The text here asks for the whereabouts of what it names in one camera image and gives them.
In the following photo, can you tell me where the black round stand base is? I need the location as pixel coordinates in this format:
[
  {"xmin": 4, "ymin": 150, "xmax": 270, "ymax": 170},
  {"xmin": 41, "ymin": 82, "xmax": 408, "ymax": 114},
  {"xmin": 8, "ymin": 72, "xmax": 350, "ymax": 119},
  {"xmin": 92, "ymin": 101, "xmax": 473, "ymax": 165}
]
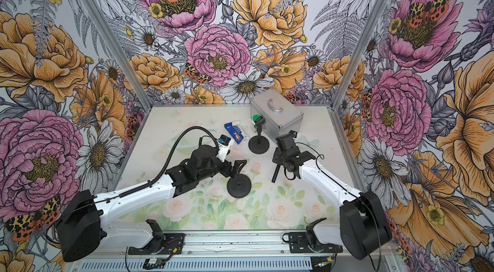
[{"xmin": 248, "ymin": 136, "xmax": 270, "ymax": 154}]

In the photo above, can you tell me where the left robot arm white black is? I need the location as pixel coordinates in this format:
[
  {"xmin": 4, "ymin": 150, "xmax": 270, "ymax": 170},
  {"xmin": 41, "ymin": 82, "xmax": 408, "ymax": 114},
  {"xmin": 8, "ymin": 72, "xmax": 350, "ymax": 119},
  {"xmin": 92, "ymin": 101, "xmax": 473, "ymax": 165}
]
[{"xmin": 55, "ymin": 145, "xmax": 247, "ymax": 262}]

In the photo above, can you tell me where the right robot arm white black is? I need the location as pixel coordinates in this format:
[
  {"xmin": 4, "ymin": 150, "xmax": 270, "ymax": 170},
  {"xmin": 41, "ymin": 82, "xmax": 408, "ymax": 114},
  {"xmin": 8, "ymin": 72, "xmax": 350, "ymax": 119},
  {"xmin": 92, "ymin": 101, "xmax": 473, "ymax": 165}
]
[{"xmin": 272, "ymin": 131, "xmax": 392, "ymax": 260}]

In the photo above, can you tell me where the silver aluminium first aid case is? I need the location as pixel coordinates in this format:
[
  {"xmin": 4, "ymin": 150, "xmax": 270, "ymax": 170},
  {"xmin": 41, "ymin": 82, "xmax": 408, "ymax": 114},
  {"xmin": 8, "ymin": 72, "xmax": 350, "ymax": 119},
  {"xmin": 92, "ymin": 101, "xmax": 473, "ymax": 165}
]
[{"xmin": 250, "ymin": 89, "xmax": 304, "ymax": 142}]

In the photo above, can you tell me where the blue white bandage packet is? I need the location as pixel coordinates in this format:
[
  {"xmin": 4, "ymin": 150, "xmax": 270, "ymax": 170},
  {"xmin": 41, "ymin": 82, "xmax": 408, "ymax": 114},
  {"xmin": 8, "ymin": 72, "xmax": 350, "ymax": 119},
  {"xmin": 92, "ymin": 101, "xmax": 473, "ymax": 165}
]
[{"xmin": 224, "ymin": 120, "xmax": 250, "ymax": 145}]

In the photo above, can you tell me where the white bottle green cap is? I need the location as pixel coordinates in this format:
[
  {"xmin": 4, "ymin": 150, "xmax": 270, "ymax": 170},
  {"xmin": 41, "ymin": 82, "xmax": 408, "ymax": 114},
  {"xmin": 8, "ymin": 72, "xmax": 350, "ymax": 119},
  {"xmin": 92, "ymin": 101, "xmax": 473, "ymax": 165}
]
[{"xmin": 252, "ymin": 115, "xmax": 260, "ymax": 133}]

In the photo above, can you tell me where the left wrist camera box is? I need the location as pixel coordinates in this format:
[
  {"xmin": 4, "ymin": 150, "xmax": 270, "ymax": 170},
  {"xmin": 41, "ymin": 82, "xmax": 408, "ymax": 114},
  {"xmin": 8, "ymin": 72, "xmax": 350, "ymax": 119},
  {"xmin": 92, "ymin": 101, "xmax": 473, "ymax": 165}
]
[{"xmin": 216, "ymin": 134, "xmax": 232, "ymax": 161}]

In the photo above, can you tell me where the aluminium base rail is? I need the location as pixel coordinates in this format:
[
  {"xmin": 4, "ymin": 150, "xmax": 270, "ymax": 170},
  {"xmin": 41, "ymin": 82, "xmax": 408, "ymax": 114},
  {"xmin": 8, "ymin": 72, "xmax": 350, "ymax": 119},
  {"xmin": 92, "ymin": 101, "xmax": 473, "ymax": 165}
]
[{"xmin": 86, "ymin": 230, "xmax": 350, "ymax": 259}]

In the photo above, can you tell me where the left black corrugated cable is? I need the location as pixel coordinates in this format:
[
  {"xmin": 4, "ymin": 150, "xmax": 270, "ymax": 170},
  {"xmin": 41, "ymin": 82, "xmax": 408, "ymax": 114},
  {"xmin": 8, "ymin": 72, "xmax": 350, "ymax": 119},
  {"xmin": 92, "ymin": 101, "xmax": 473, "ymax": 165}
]
[{"xmin": 115, "ymin": 126, "xmax": 221, "ymax": 199}]

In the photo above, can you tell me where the white perforated cable tray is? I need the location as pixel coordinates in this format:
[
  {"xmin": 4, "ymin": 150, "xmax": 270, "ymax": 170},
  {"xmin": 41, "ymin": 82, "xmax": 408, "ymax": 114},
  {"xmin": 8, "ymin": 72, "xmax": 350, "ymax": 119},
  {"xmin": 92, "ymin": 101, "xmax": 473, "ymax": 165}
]
[{"xmin": 78, "ymin": 257, "xmax": 313, "ymax": 271}]

